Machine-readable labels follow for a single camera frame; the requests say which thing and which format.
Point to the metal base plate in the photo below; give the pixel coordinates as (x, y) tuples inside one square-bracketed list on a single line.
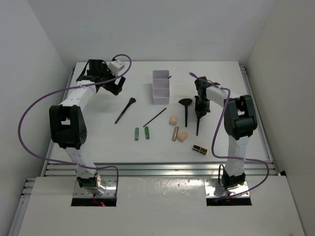
[(214, 190), (106, 190)]

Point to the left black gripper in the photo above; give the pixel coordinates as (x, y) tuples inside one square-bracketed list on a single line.
[(113, 88)]

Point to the black round-tip makeup brush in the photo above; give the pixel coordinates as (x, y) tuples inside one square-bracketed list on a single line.
[(197, 126)]

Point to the green lipstick tube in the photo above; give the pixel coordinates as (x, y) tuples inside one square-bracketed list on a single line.
[(147, 133), (136, 134)]

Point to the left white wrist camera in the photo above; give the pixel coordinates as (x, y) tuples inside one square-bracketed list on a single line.
[(116, 66)]

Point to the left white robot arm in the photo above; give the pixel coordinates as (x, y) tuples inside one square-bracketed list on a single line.
[(67, 125)]

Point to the black angled makeup brush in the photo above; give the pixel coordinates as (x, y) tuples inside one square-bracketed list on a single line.
[(131, 101)]

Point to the beige makeup sponge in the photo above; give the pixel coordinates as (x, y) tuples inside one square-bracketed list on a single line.
[(182, 136), (173, 120)]

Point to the upper beige makeup sponge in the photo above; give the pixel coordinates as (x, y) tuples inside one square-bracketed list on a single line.
[(173, 120)]

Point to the white three-compartment organizer box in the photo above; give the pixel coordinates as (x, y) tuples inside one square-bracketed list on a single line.
[(161, 87)]

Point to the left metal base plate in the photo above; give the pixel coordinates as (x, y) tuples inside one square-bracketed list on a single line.
[(106, 190)]

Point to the right green lipstick tube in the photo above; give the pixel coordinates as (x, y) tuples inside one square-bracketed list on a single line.
[(147, 133)]

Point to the black gold lipstick case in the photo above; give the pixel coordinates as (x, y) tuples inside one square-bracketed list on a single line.
[(200, 149)]

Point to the black fan powder brush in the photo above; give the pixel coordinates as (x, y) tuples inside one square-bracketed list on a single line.
[(185, 102)]

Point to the rose gold lipstick tube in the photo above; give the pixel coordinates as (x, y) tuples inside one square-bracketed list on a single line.
[(175, 133)]

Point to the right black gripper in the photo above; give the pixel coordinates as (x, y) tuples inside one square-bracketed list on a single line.
[(201, 112)]

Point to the lower beige makeup sponge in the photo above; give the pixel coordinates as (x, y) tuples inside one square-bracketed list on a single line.
[(182, 136)]

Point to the black thin eyeliner brush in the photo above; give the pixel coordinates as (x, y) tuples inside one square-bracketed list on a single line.
[(154, 117)]

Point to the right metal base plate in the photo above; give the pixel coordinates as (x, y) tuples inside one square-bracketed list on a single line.
[(214, 190)]

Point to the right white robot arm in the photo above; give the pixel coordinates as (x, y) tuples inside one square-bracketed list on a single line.
[(239, 118)]

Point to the left green lipstick tube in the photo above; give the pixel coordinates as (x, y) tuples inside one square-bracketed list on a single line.
[(136, 134)]

